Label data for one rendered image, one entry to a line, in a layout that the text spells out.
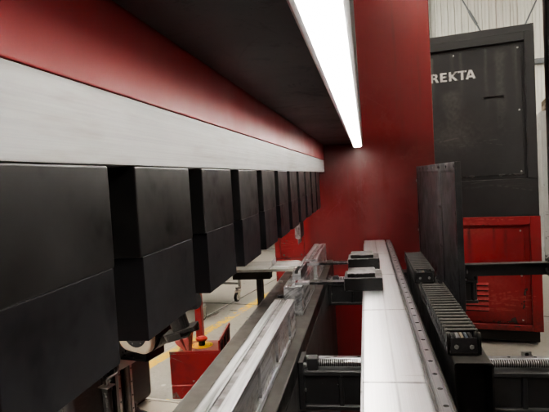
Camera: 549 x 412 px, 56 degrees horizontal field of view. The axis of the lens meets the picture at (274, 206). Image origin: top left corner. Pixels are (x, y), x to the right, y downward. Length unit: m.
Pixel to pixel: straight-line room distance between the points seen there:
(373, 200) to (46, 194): 2.45
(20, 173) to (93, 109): 0.11
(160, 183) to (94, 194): 0.13
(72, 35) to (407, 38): 2.49
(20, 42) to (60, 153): 0.08
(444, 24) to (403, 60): 6.40
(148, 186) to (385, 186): 2.29
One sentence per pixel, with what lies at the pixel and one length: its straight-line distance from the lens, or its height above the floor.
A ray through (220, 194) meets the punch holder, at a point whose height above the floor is 1.30.
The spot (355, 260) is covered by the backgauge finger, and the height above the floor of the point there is 1.02.
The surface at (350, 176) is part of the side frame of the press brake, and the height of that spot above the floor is 1.31.
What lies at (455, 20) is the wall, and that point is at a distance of 9.22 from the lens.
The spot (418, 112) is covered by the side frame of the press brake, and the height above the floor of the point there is 1.61.
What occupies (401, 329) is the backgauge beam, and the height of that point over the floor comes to 0.98.
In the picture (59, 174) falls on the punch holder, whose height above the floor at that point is 1.33.
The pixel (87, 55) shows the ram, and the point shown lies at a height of 1.42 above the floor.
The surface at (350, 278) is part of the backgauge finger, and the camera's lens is 1.53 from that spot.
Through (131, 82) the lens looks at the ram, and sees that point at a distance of 0.51.
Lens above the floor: 1.32
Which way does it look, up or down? 3 degrees down
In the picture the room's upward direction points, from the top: 3 degrees counter-clockwise
